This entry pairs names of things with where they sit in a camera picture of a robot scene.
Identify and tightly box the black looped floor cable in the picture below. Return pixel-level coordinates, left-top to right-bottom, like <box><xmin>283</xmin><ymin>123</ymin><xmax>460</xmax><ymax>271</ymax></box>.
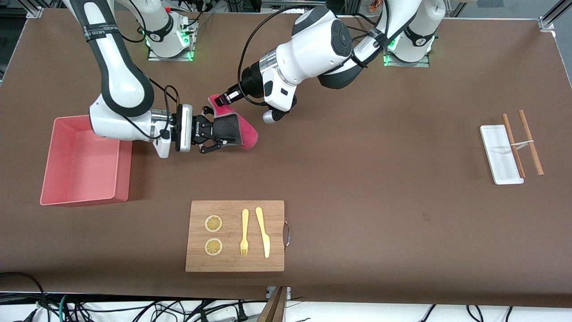
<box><xmin>0</xmin><ymin>271</ymin><xmax>50</xmax><ymax>322</ymax></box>

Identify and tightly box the white power strip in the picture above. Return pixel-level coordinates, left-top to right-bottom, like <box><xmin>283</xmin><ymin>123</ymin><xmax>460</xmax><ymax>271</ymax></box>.
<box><xmin>261</xmin><ymin>0</ymin><xmax>328</xmax><ymax>11</ymax></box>

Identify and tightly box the pink plastic bin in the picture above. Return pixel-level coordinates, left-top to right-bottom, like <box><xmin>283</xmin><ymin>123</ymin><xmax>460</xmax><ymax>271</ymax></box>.
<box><xmin>39</xmin><ymin>115</ymin><xmax>134</xmax><ymax>207</ymax></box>

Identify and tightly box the yellow plastic knife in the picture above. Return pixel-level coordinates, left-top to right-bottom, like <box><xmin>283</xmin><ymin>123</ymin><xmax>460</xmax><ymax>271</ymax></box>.
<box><xmin>255</xmin><ymin>207</ymin><xmax>271</xmax><ymax>259</ymax></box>

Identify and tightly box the yellow plastic fork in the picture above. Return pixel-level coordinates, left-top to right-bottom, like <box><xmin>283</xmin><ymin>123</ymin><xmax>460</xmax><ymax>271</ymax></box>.
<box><xmin>240</xmin><ymin>209</ymin><xmax>250</xmax><ymax>258</ymax></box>

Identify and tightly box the black cable on table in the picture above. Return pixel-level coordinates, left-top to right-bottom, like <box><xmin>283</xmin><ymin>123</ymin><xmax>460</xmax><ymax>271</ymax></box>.
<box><xmin>344</xmin><ymin>13</ymin><xmax>385</xmax><ymax>34</ymax></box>

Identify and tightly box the teal cable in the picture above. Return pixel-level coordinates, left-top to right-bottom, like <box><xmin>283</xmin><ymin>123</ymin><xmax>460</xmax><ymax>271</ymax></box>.
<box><xmin>58</xmin><ymin>294</ymin><xmax>73</xmax><ymax>322</ymax></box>

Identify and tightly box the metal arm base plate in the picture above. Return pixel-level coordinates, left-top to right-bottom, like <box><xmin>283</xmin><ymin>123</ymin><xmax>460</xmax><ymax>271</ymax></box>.
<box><xmin>383</xmin><ymin>25</ymin><xmax>430</xmax><ymax>68</ymax></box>
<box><xmin>147</xmin><ymin>18</ymin><xmax>198</xmax><ymax>62</ymax></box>

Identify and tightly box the pink and grey cloth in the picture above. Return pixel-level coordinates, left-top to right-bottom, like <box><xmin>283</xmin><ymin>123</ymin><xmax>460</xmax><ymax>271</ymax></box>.
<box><xmin>208</xmin><ymin>93</ymin><xmax>259</xmax><ymax>151</ymax></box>

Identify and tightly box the wooden cutting board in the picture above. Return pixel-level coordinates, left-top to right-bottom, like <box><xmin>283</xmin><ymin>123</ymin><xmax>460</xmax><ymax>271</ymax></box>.
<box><xmin>185</xmin><ymin>200</ymin><xmax>291</xmax><ymax>272</ymax></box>

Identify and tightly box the white rack base tray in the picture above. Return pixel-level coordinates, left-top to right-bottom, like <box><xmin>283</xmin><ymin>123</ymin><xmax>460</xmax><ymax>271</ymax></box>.
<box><xmin>480</xmin><ymin>125</ymin><xmax>524</xmax><ymax>185</ymax></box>

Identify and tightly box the wooden beam under table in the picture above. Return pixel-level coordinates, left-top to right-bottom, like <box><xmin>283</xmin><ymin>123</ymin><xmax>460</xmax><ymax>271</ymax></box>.
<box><xmin>257</xmin><ymin>286</ymin><xmax>289</xmax><ymax>322</ymax></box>

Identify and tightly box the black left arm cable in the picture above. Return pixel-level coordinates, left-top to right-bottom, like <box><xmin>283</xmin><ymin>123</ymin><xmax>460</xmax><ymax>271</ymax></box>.
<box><xmin>240</xmin><ymin>5</ymin><xmax>319</xmax><ymax>107</ymax></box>

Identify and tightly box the wooden chopsticks pair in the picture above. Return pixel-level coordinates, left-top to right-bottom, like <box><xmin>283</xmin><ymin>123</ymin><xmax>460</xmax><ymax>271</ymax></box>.
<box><xmin>517</xmin><ymin>110</ymin><xmax>545</xmax><ymax>176</ymax></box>

